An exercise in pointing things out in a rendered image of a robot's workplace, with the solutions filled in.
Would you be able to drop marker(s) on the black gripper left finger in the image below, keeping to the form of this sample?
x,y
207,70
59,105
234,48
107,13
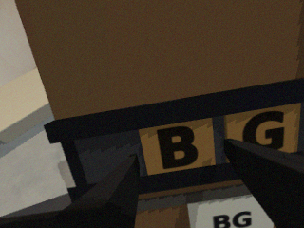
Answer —
x,y
111,203

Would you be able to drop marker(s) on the grey paper ticket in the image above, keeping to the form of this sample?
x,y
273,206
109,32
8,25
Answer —
x,y
234,212

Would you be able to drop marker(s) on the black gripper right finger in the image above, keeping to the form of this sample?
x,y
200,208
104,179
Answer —
x,y
275,179

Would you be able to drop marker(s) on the brown tile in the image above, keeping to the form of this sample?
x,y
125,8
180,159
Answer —
x,y
274,127
178,146

